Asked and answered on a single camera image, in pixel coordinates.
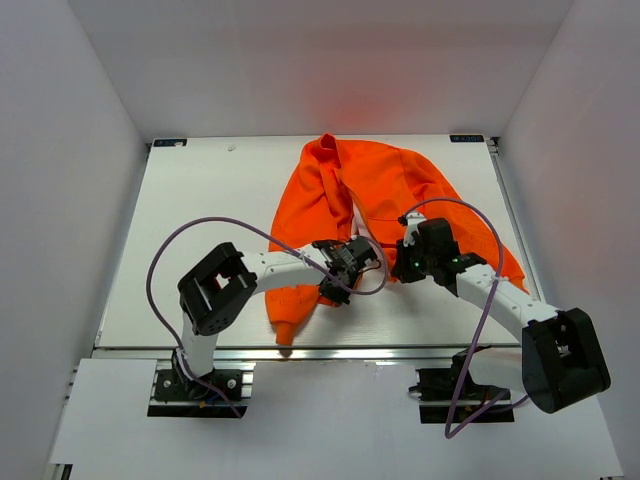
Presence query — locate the blue corner label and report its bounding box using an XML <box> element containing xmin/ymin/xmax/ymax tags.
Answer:
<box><xmin>152</xmin><ymin>138</ymin><xmax>187</xmax><ymax>148</ymax></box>
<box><xmin>449</xmin><ymin>134</ymin><xmax>485</xmax><ymax>143</ymax></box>

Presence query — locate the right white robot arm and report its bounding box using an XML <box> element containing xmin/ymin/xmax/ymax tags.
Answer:
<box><xmin>392</xmin><ymin>213</ymin><xmax>611</xmax><ymax>414</ymax></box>

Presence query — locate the aluminium right side rail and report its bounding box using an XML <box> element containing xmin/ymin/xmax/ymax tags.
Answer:
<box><xmin>487</xmin><ymin>137</ymin><xmax>569</xmax><ymax>359</ymax></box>

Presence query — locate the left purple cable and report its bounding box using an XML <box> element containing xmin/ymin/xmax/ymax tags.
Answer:
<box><xmin>146</xmin><ymin>215</ymin><xmax>390</xmax><ymax>419</ymax></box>

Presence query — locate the aluminium front rail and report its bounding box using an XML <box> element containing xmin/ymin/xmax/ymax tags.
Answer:
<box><xmin>91</xmin><ymin>345</ymin><xmax>465</xmax><ymax>362</ymax></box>

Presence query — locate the aluminium rail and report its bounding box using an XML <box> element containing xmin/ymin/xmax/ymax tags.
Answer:
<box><xmin>91</xmin><ymin>345</ymin><xmax>465</xmax><ymax>362</ymax></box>
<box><xmin>487</xmin><ymin>137</ymin><xmax>569</xmax><ymax>359</ymax></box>

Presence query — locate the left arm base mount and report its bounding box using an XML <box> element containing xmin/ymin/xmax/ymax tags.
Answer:
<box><xmin>147</xmin><ymin>362</ymin><xmax>253</xmax><ymax>419</ymax></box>

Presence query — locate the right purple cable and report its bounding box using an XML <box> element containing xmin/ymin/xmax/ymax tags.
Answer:
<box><xmin>398</xmin><ymin>197</ymin><xmax>530</xmax><ymax>440</ymax></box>

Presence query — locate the purple cable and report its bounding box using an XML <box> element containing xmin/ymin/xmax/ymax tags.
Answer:
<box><xmin>398</xmin><ymin>197</ymin><xmax>530</xmax><ymax>440</ymax></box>
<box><xmin>146</xmin><ymin>215</ymin><xmax>390</xmax><ymax>419</ymax></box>

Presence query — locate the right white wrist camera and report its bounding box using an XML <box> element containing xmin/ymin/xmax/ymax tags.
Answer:
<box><xmin>398</xmin><ymin>211</ymin><xmax>426</xmax><ymax>247</ymax></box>

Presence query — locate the right blue corner label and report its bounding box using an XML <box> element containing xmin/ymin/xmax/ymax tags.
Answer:
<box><xmin>449</xmin><ymin>134</ymin><xmax>485</xmax><ymax>143</ymax></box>

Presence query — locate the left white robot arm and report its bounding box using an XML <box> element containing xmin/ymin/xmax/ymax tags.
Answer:
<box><xmin>173</xmin><ymin>236</ymin><xmax>378</xmax><ymax>399</ymax></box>

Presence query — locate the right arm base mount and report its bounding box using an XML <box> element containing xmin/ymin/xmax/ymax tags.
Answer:
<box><xmin>408</xmin><ymin>349</ymin><xmax>515</xmax><ymax>425</ymax></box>

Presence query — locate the left blue corner label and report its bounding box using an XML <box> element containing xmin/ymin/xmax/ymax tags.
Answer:
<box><xmin>152</xmin><ymin>138</ymin><xmax>187</xmax><ymax>148</ymax></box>

